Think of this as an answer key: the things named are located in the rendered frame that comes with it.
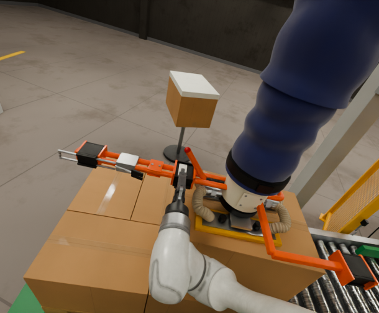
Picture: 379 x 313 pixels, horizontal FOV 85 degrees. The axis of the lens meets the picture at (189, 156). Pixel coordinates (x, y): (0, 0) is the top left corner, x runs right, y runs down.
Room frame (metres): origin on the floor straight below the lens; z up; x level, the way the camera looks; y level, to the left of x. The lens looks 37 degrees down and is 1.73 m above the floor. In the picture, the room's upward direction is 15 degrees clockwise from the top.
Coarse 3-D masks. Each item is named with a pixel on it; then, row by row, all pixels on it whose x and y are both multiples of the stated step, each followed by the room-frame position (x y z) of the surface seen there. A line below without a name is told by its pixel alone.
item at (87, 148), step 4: (84, 144) 0.58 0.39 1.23; (88, 144) 0.59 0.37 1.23; (92, 144) 0.59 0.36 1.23; (96, 144) 0.60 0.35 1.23; (80, 148) 0.55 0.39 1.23; (84, 148) 0.56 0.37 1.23; (88, 148) 0.56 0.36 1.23; (92, 148) 0.57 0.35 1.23; (96, 148) 0.58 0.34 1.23; (100, 148) 0.58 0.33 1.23; (104, 148) 0.59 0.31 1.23; (76, 152) 0.53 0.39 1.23; (80, 152) 0.53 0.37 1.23; (84, 152) 0.54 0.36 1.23; (88, 152) 0.54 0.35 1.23; (92, 152) 0.55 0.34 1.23; (96, 152) 0.56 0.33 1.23; (100, 152) 0.56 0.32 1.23; (76, 156) 0.53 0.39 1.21; (100, 156) 0.55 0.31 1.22; (104, 156) 0.58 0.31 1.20; (100, 164) 0.54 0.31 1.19
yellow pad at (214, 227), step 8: (216, 216) 0.53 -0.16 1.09; (224, 216) 0.52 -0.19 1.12; (200, 224) 0.47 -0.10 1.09; (208, 224) 0.48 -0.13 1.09; (216, 224) 0.49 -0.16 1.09; (224, 224) 0.50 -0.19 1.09; (256, 224) 0.52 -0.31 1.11; (208, 232) 0.46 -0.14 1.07; (216, 232) 0.46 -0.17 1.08; (224, 232) 0.47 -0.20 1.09; (232, 232) 0.48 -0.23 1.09; (240, 232) 0.49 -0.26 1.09; (248, 232) 0.49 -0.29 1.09; (256, 232) 0.50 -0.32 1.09; (256, 240) 0.48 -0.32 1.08; (280, 240) 0.50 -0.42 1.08
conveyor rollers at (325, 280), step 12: (324, 252) 0.91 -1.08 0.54; (348, 252) 0.96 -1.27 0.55; (372, 264) 0.92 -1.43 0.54; (324, 276) 0.73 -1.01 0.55; (336, 276) 0.75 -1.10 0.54; (312, 288) 0.65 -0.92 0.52; (324, 288) 0.68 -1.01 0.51; (324, 300) 0.59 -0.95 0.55; (336, 300) 0.60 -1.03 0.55; (348, 300) 0.62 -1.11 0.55; (360, 300) 0.64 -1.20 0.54; (372, 300) 0.66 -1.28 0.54; (324, 312) 0.53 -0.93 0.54; (336, 312) 0.55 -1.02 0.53
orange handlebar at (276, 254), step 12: (108, 156) 0.58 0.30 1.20; (144, 168) 0.56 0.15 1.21; (156, 168) 0.57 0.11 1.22; (168, 168) 0.60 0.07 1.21; (204, 180) 0.58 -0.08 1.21; (264, 216) 0.49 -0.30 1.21; (264, 228) 0.44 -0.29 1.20; (264, 240) 0.40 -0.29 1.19; (276, 252) 0.36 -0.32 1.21; (300, 264) 0.36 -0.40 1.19; (312, 264) 0.36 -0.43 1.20; (324, 264) 0.37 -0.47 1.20; (336, 264) 0.38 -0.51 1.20
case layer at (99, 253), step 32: (96, 192) 0.92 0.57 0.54; (128, 192) 0.99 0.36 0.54; (160, 192) 1.07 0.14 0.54; (64, 224) 0.64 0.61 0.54; (96, 224) 0.69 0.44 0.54; (128, 224) 0.74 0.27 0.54; (64, 256) 0.47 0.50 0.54; (96, 256) 0.51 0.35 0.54; (128, 256) 0.55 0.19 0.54; (32, 288) 0.34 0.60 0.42; (64, 288) 0.35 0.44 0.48; (96, 288) 0.37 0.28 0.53; (128, 288) 0.40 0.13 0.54
